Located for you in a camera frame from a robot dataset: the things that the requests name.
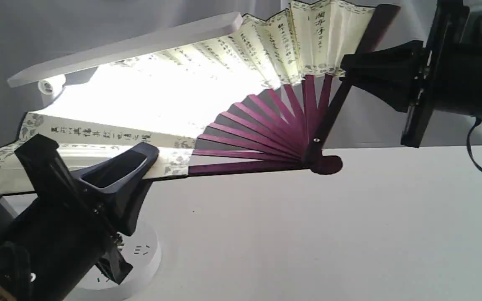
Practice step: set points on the white backdrop curtain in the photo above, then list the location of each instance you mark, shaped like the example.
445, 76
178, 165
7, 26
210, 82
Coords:
34, 31

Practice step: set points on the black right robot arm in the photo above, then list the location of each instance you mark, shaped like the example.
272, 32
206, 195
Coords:
443, 74

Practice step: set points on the folding paper fan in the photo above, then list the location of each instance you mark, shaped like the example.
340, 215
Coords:
228, 94

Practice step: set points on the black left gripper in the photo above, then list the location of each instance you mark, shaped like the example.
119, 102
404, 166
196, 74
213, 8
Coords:
79, 217

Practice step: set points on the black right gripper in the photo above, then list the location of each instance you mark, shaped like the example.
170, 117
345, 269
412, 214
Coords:
391, 74

